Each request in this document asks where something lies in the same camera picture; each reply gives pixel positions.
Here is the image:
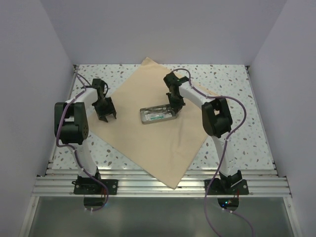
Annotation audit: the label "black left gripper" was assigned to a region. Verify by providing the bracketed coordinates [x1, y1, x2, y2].
[93, 97, 116, 122]

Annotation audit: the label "steel hemostat forceps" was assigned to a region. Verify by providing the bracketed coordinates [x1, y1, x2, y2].
[145, 106, 173, 114]

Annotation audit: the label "metal instrument tray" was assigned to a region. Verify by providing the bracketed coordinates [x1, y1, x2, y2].
[140, 104, 178, 124]

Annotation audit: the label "green scalpel blade packet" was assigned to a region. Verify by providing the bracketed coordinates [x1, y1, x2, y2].
[147, 114, 175, 122]

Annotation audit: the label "beige cloth drape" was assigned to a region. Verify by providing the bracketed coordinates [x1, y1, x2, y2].
[88, 58, 206, 189]

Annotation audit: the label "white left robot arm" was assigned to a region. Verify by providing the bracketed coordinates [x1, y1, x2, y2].
[54, 79, 117, 194]

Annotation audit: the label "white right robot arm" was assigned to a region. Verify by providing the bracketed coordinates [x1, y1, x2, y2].
[163, 72, 242, 194]

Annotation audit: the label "aluminium rail frame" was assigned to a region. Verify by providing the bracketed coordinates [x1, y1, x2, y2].
[20, 64, 303, 237]

